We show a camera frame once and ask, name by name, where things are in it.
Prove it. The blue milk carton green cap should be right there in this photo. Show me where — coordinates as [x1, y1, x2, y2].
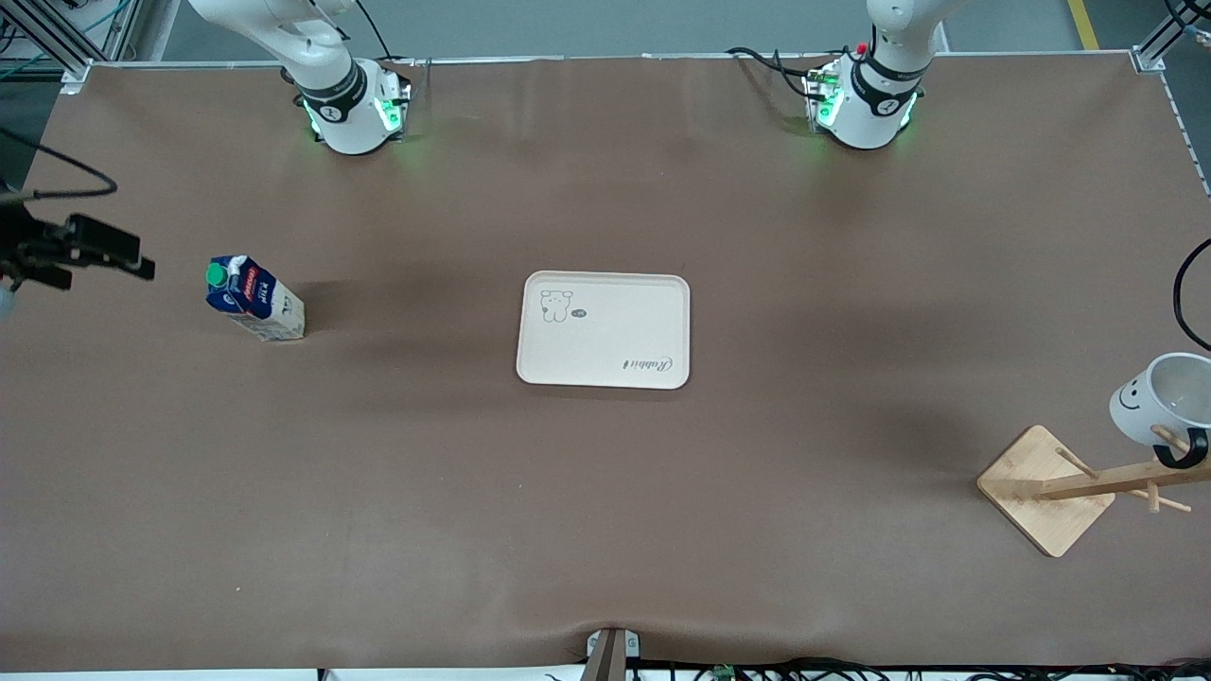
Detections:
[205, 254, 307, 342]

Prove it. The white cup black handle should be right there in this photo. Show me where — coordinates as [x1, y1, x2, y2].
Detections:
[1109, 353, 1211, 471]

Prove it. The wooden cup rack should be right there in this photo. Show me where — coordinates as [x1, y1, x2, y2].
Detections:
[976, 422, 1211, 559]

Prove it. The brown table cover sheet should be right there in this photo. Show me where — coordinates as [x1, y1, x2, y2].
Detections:
[0, 55, 1211, 674]

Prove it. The cream rabbit print tray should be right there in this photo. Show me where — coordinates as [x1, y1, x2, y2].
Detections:
[516, 271, 692, 390]

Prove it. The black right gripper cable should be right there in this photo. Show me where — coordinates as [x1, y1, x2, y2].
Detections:
[0, 126, 118, 201]

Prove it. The aluminium frame post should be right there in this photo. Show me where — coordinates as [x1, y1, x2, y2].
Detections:
[1131, 0, 1211, 73]
[0, 0, 143, 86]

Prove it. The black right arm base cable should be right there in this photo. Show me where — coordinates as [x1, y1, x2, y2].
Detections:
[355, 0, 417, 67]

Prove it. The black arm base cable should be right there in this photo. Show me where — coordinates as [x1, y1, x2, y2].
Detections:
[727, 45, 819, 103]
[355, 0, 417, 67]

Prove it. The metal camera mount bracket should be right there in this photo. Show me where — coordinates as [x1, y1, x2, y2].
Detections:
[582, 627, 642, 681]

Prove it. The black left arm base cable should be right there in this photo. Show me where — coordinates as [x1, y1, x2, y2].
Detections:
[727, 45, 819, 103]

